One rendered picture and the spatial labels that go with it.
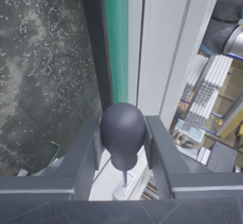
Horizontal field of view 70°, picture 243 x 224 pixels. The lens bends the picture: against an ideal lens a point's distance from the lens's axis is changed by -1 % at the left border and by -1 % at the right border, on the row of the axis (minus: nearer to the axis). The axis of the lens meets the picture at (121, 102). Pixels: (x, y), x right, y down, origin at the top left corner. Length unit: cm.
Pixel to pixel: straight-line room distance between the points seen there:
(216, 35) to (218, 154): 72
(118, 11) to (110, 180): 25
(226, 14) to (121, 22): 86
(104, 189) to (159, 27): 25
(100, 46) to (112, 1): 6
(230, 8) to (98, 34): 86
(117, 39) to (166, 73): 8
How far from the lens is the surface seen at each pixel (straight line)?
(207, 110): 492
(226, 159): 46
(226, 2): 101
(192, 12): 20
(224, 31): 105
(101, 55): 22
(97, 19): 20
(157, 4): 21
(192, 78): 452
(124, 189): 31
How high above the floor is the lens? 96
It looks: 21 degrees down
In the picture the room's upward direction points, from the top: 117 degrees clockwise
